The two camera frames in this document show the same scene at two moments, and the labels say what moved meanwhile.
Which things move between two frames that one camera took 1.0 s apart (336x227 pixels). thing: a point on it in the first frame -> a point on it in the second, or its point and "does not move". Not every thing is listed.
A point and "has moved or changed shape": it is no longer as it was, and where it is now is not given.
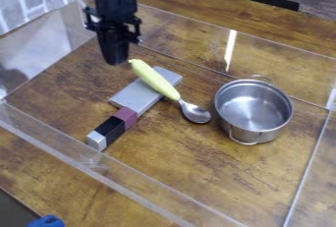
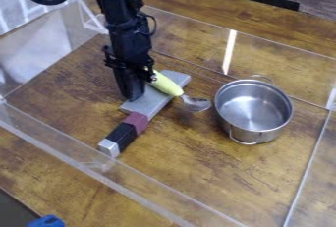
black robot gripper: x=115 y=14 -> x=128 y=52
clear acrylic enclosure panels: x=210 y=132 does not move
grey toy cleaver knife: x=131 y=101 has moved or changed shape
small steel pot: x=252 y=109 does not move
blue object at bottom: x=50 y=220 does not move
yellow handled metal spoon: x=195 y=113 -> x=198 y=104
